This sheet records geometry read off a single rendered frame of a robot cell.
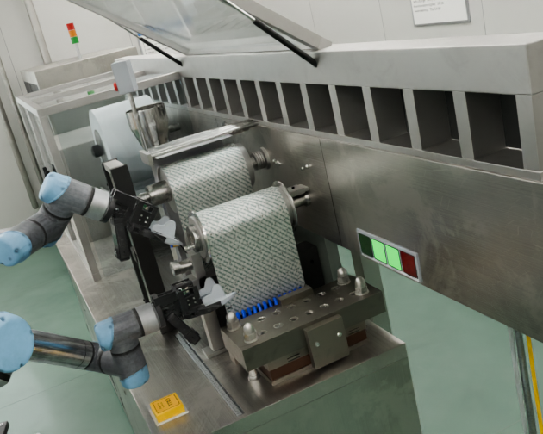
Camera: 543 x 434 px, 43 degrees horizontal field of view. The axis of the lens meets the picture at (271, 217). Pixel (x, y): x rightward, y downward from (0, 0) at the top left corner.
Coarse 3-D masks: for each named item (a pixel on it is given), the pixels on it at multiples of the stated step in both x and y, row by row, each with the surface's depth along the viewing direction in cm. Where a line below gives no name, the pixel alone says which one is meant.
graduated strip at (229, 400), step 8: (176, 336) 208; (184, 344) 201; (192, 352) 195; (200, 360) 190; (200, 368) 186; (208, 368) 185; (208, 376) 181; (216, 384) 176; (224, 392) 172; (224, 400) 168; (232, 400) 167; (232, 408) 164; (240, 408) 163
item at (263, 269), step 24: (264, 240) 181; (288, 240) 184; (216, 264) 177; (240, 264) 180; (264, 264) 183; (288, 264) 186; (240, 288) 181; (264, 288) 184; (288, 288) 187; (240, 312) 183
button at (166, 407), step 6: (168, 396) 171; (174, 396) 170; (156, 402) 170; (162, 402) 169; (168, 402) 168; (174, 402) 168; (180, 402) 167; (156, 408) 167; (162, 408) 166; (168, 408) 166; (174, 408) 166; (180, 408) 166; (156, 414) 165; (162, 414) 165; (168, 414) 165; (174, 414) 166; (162, 420) 165
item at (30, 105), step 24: (144, 72) 318; (24, 96) 354; (48, 96) 304; (96, 96) 256; (24, 120) 356; (48, 144) 252; (48, 168) 310; (72, 216) 261; (72, 240) 321; (96, 264) 268
